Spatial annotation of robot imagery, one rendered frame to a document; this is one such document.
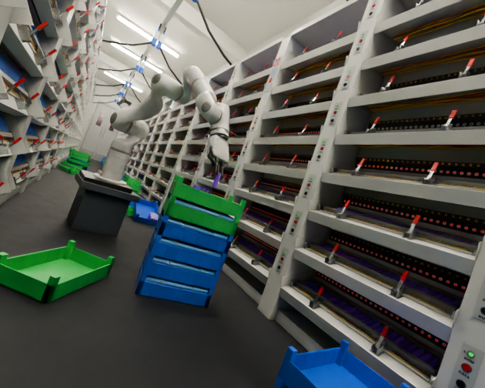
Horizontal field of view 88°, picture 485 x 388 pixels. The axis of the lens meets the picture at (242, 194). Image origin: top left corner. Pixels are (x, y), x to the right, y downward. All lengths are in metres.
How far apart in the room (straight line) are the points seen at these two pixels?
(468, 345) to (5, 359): 1.06
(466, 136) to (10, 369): 1.30
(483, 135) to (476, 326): 0.53
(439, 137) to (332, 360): 0.81
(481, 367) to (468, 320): 0.10
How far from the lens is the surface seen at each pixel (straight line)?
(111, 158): 1.71
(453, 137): 1.07
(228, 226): 1.06
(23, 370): 0.76
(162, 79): 1.47
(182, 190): 1.00
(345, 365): 1.03
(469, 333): 0.93
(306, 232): 1.25
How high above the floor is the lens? 0.47
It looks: 2 degrees up
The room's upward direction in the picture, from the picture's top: 20 degrees clockwise
